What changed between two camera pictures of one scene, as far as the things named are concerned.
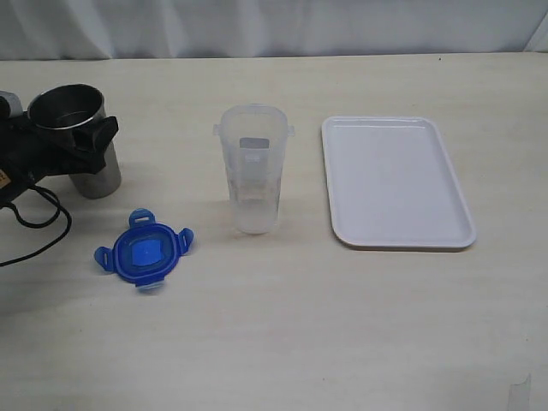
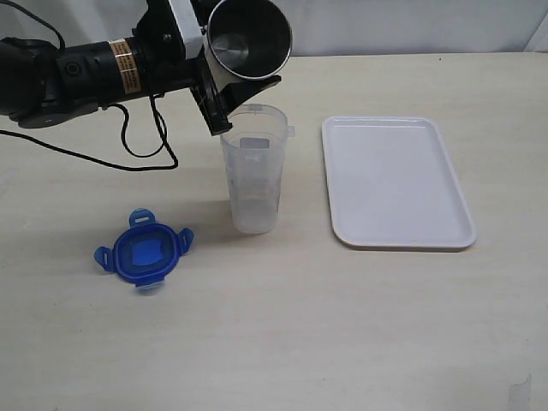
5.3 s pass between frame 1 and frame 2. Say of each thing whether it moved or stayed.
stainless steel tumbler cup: moved
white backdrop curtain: stayed
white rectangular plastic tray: stayed
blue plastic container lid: stayed
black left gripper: moved
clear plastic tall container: stayed
